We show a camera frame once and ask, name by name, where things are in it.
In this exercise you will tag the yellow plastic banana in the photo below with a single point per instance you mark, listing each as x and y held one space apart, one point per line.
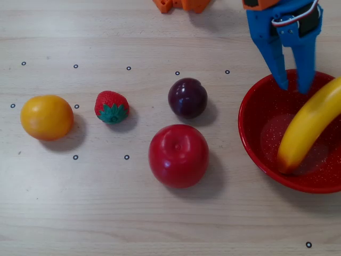
306 125

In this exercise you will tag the red plastic apple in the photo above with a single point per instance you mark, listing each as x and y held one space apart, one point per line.
178 156

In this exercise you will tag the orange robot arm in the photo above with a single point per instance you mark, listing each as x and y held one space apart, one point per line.
261 4

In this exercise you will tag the red plastic strawberry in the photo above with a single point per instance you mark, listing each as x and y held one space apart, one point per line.
112 105

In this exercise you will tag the dark purple plastic plum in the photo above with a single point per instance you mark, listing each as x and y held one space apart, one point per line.
187 98

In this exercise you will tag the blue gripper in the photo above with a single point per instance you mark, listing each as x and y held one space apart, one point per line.
259 28

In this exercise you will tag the red speckled bowl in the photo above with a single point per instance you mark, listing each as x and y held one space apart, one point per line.
255 128

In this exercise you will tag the orange robot base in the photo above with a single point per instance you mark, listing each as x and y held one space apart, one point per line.
194 5

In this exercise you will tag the orange plastic fruit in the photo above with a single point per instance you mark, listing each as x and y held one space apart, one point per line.
46 117

